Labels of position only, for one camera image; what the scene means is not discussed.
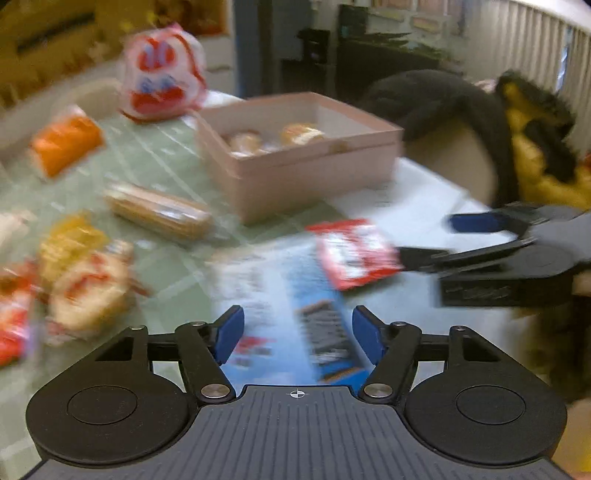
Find clear red print bread pack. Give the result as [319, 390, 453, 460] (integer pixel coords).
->
[44, 240, 149, 343]

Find black yellow jacket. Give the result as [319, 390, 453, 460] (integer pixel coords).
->
[365, 69, 591, 210]

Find golden snack packet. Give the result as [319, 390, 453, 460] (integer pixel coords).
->
[39, 215, 110, 278]

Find long biscuit pack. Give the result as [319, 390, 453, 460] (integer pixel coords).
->
[105, 182, 214, 243]

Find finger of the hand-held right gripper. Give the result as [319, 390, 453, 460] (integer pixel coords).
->
[399, 240, 539, 274]
[449, 205, 541, 243]

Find yellow wooden shelf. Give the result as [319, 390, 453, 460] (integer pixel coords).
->
[0, 0, 229, 108]

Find black speaker box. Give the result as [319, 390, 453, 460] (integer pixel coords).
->
[298, 28, 331, 63]

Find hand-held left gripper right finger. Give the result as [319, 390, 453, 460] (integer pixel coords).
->
[352, 305, 502, 403]

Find red white snack packet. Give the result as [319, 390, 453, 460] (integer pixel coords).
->
[307, 219, 402, 291]

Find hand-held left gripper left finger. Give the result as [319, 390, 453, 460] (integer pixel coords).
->
[95, 305, 245, 403]

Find black cabinet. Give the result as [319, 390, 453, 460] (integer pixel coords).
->
[335, 4, 462, 109]

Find round bread snack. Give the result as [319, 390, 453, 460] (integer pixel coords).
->
[224, 130, 266, 155]
[281, 123, 325, 146]

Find orange tissue pack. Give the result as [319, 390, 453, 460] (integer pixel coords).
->
[30, 107, 105, 180]

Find white pleated curtain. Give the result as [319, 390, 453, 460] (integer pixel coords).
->
[455, 0, 591, 109]

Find blue printed leaflet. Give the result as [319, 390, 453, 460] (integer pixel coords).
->
[208, 240, 376, 385]

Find green checked tablecloth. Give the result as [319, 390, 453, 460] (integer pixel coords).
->
[0, 88, 345, 464]

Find pink cardboard box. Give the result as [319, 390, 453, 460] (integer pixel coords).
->
[196, 91, 404, 226]

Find rabbit face snack bag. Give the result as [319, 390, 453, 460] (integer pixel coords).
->
[119, 25, 208, 121]

